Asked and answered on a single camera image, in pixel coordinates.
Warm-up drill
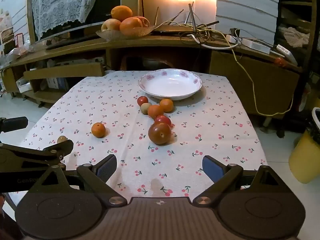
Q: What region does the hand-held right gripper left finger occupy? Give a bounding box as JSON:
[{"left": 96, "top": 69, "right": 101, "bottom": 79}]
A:
[{"left": 26, "top": 154, "right": 128, "bottom": 207}]

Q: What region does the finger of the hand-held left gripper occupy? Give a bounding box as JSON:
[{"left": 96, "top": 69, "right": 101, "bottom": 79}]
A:
[
  {"left": 0, "top": 140, "right": 74, "bottom": 173},
  {"left": 0, "top": 116, "right": 28, "bottom": 133}
]

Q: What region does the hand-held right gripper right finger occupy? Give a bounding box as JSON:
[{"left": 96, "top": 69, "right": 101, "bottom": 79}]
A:
[{"left": 192, "top": 155, "right": 293, "bottom": 207}]

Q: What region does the small orange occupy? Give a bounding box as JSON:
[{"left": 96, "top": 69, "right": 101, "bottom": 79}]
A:
[
  {"left": 91, "top": 122, "right": 106, "bottom": 138},
  {"left": 159, "top": 98, "right": 174, "bottom": 113},
  {"left": 147, "top": 105, "right": 164, "bottom": 119}
]

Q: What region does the dark red apple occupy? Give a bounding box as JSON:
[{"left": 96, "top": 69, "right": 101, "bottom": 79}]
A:
[{"left": 148, "top": 122, "right": 172, "bottom": 145}]

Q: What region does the white floral plate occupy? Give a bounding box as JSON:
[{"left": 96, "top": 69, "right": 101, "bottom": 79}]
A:
[{"left": 138, "top": 69, "right": 203, "bottom": 101}]

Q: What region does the cherry print tablecloth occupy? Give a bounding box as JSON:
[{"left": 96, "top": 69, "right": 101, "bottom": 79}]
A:
[{"left": 16, "top": 70, "right": 269, "bottom": 198}]

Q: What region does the yellow trash bin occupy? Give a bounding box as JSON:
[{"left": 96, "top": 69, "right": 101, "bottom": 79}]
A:
[{"left": 289, "top": 127, "right": 320, "bottom": 184}]

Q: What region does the wooden television cabinet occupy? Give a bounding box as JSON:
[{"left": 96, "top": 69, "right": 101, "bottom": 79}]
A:
[{"left": 0, "top": 34, "right": 304, "bottom": 115}]

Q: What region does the black trash bag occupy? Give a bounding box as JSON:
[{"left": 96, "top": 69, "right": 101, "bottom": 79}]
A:
[{"left": 304, "top": 107, "right": 320, "bottom": 140}]

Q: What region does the white lace cloth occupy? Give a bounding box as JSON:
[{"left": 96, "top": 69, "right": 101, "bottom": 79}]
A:
[{"left": 31, "top": 0, "right": 102, "bottom": 39}]

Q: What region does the white flat box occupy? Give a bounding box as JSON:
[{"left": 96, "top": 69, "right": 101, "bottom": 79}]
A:
[{"left": 241, "top": 39, "right": 272, "bottom": 54}]

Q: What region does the white adapter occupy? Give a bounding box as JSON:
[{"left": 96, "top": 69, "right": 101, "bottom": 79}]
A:
[{"left": 226, "top": 34, "right": 242, "bottom": 44}]

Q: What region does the white power strip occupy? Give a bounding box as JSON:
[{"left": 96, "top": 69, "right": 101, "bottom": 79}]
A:
[{"left": 276, "top": 44, "right": 298, "bottom": 65}]

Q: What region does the yellow red apple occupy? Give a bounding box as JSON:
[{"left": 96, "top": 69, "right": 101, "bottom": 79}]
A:
[
  {"left": 101, "top": 19, "right": 122, "bottom": 32},
  {"left": 134, "top": 16, "right": 150, "bottom": 28}
]

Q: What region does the black flat device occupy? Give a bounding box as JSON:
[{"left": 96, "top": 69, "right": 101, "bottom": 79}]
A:
[{"left": 152, "top": 31, "right": 198, "bottom": 36}]

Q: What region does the large orange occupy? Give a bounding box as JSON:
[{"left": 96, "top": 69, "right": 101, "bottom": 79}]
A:
[
  {"left": 111, "top": 5, "right": 133, "bottom": 22},
  {"left": 119, "top": 17, "right": 143, "bottom": 36}
]

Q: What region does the metal tripod stand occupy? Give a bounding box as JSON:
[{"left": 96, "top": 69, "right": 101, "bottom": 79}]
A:
[{"left": 185, "top": 2, "right": 200, "bottom": 30}]

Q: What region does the crumpled pale cloth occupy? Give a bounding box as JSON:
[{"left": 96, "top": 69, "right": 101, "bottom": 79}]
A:
[{"left": 279, "top": 26, "right": 313, "bottom": 48}]

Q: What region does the black television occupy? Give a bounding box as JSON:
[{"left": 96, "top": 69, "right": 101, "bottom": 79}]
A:
[{"left": 27, "top": 0, "right": 139, "bottom": 50}]

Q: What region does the dark shelf unit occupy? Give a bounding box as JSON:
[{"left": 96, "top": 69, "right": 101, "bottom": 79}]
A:
[{"left": 274, "top": 0, "right": 320, "bottom": 80}]

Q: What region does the yellow cable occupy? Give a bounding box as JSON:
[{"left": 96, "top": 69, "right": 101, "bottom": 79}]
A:
[{"left": 192, "top": 27, "right": 295, "bottom": 117}]

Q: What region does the white cable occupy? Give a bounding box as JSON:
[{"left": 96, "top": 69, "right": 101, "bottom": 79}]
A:
[{"left": 192, "top": 34, "right": 240, "bottom": 49}]

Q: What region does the tangle of black cables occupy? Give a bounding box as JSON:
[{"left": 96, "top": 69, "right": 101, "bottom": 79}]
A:
[{"left": 155, "top": 21, "right": 225, "bottom": 45}]

